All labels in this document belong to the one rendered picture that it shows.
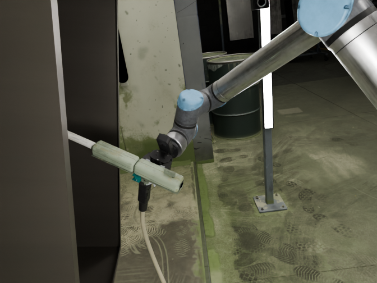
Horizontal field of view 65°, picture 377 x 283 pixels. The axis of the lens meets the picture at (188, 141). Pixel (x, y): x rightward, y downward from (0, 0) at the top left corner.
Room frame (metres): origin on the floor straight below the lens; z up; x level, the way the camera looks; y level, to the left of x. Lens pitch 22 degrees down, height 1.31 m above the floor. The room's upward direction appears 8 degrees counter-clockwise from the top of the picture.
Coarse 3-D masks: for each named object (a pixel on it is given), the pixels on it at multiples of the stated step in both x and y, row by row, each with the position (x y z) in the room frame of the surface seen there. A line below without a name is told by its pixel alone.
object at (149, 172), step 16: (96, 144) 0.88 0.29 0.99; (112, 160) 0.84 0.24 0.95; (128, 160) 0.82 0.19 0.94; (144, 160) 0.83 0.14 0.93; (144, 176) 0.80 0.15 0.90; (160, 176) 0.77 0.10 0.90; (176, 176) 0.78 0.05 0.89; (144, 192) 0.83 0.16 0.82; (176, 192) 0.77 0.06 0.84; (144, 208) 0.86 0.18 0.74
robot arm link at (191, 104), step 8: (184, 96) 1.04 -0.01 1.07; (192, 96) 1.04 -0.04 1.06; (200, 96) 1.05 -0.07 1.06; (184, 104) 1.02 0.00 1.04; (192, 104) 1.01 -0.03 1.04; (200, 104) 1.03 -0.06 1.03; (208, 104) 1.07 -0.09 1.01; (176, 112) 1.06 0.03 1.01; (184, 112) 1.02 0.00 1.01; (192, 112) 1.02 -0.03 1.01; (200, 112) 1.05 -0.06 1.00; (176, 120) 1.06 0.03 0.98; (184, 120) 1.03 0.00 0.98; (192, 120) 1.03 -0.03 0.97; (184, 128) 1.04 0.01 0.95; (192, 128) 1.05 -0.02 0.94
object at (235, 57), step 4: (228, 56) 3.61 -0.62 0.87; (232, 56) 3.59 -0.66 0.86; (236, 56) 3.55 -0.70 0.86; (240, 56) 3.51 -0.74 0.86; (244, 56) 3.46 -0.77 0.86; (248, 56) 3.41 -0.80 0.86; (212, 60) 3.49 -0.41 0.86; (216, 60) 3.47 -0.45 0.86; (220, 60) 3.41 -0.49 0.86; (224, 60) 3.36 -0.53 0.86; (228, 60) 3.31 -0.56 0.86; (232, 60) 3.27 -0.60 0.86
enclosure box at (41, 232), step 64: (0, 0) 0.43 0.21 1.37; (64, 0) 1.03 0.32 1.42; (0, 64) 0.43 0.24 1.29; (64, 64) 1.03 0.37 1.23; (0, 128) 0.43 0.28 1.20; (64, 128) 0.44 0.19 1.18; (0, 192) 0.43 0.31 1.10; (64, 192) 0.43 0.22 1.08; (0, 256) 0.43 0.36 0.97; (64, 256) 0.43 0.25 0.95
